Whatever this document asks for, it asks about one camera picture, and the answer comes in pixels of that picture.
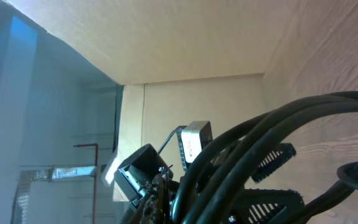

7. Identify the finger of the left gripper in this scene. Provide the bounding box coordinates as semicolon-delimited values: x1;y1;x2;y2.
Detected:
225;189;305;224
251;143;296;183

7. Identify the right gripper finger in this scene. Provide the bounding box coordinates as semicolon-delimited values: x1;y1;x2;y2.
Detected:
129;167;175;224

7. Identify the black USB cable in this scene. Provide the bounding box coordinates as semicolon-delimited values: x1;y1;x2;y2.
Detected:
170;90;358;224

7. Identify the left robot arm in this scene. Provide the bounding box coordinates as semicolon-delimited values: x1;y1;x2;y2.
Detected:
114;144;305;223

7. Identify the red pipe in background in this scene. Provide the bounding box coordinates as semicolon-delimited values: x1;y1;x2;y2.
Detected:
73;143;99;224

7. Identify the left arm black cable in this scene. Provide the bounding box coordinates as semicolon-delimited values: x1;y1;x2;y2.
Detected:
157;124;188;156

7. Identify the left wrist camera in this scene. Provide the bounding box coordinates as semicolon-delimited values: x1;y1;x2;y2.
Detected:
177;121;213;172

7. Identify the perforated metal rail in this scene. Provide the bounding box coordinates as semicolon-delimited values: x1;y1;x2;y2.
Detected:
10;165;106;223

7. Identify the cardboard wall panel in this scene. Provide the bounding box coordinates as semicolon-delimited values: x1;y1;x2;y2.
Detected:
4;0;301;203

